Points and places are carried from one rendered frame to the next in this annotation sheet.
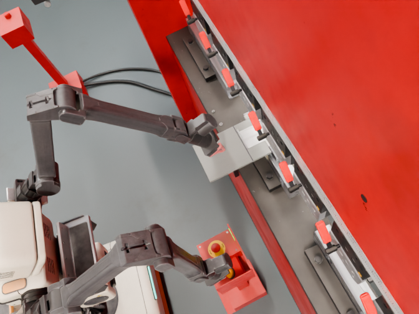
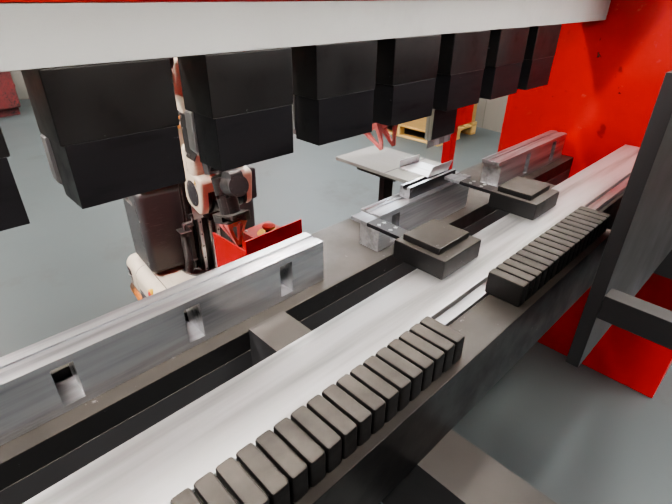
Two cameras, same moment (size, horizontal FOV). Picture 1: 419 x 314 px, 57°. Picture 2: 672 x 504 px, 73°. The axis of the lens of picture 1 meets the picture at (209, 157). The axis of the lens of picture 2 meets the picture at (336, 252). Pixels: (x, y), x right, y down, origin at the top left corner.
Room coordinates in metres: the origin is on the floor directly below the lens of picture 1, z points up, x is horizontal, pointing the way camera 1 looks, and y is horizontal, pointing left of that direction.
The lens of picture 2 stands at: (-0.21, -0.93, 1.42)
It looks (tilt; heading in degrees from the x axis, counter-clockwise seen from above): 30 degrees down; 49
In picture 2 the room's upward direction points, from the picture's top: 1 degrees clockwise
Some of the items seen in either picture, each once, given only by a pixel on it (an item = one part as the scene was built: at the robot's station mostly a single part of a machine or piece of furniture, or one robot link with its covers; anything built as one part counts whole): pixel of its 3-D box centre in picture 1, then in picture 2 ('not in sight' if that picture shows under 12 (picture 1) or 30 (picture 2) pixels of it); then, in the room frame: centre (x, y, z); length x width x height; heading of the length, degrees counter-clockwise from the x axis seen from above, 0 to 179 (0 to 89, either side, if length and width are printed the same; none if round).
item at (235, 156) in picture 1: (231, 149); (390, 162); (0.72, -0.09, 1.00); 0.26 x 0.18 x 0.01; 94
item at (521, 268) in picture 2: not in sight; (554, 249); (0.55, -0.65, 1.02); 0.37 x 0.06 x 0.04; 4
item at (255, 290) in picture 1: (238, 287); not in sight; (0.39, 0.13, 0.06); 0.25 x 0.20 x 0.12; 95
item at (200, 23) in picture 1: (209, 17); (529, 55); (1.16, -0.21, 1.26); 0.15 x 0.09 x 0.17; 4
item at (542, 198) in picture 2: not in sight; (494, 187); (0.75, -0.40, 1.01); 0.26 x 0.12 x 0.05; 94
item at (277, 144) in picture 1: (284, 133); (399, 77); (0.56, -0.25, 1.26); 0.15 x 0.09 x 0.17; 4
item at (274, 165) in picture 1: (272, 152); (418, 207); (0.68, -0.24, 0.92); 0.39 x 0.06 x 0.10; 4
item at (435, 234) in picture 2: not in sight; (405, 231); (0.41, -0.42, 1.01); 0.26 x 0.12 x 0.05; 94
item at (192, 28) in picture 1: (212, 54); (525, 158); (1.28, -0.20, 0.92); 0.50 x 0.06 x 0.10; 4
